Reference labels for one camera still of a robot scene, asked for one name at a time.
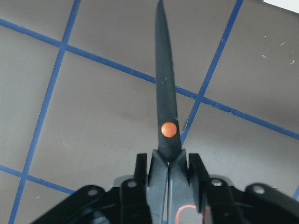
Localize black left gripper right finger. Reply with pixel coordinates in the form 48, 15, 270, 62
188, 154, 299, 224

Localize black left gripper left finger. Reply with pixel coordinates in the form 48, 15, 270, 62
33, 154, 152, 224

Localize grey orange scissors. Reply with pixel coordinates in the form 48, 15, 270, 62
147, 0, 207, 224

